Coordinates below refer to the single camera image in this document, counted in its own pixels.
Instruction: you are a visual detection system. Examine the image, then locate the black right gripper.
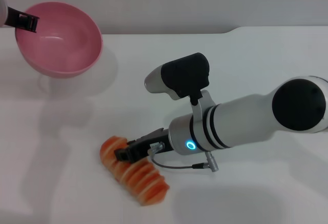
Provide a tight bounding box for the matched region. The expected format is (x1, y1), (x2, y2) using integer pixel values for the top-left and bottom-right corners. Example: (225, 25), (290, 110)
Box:
(114, 128), (175, 164)

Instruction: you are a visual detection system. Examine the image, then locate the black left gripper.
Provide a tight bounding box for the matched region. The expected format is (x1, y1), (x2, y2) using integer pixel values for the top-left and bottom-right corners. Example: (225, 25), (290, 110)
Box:
(4, 5), (40, 34)

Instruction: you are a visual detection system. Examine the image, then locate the orange striped bread loaf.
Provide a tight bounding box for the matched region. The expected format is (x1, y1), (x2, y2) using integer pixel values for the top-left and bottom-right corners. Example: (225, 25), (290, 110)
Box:
(99, 136), (171, 207)

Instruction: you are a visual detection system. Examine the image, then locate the pink plastic bowl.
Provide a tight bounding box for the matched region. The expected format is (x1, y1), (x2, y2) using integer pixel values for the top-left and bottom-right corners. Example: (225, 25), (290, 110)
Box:
(14, 2), (104, 79)

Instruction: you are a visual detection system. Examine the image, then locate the grey right arm cable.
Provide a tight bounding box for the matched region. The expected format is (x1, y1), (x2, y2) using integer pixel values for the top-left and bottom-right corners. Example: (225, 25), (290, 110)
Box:
(148, 141), (220, 173)

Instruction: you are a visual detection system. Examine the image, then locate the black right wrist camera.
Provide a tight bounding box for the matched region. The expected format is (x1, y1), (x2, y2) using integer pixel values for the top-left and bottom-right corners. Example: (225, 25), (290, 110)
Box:
(143, 52), (212, 106)

